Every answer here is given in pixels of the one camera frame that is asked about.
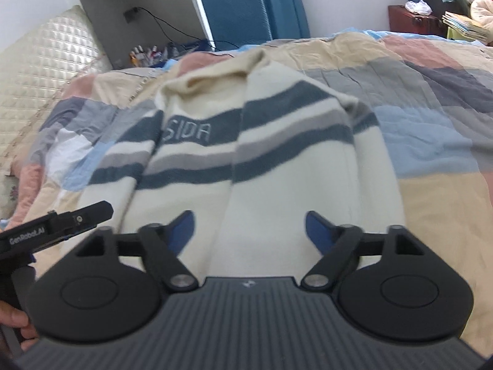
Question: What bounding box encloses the cream striped sweater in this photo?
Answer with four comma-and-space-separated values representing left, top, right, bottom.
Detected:
79, 51, 405, 279

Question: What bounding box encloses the person's left hand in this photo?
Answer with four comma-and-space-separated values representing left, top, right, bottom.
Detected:
0, 301, 39, 358

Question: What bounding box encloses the patchwork colour block quilt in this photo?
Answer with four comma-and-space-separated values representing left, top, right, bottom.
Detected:
2, 31, 492, 355

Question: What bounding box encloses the cream quilted headboard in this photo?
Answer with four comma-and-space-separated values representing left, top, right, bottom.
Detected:
1, 5, 111, 171

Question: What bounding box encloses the dark red wooden chest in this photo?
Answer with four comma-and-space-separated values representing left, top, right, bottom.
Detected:
388, 5, 447, 38

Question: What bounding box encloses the blue curtain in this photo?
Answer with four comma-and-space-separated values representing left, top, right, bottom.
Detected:
263, 0, 311, 39

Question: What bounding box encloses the grey bedside cabinet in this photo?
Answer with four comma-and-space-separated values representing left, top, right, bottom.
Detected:
80, 0, 207, 68

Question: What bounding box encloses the black power cable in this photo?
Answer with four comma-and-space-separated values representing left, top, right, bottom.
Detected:
132, 6, 240, 53

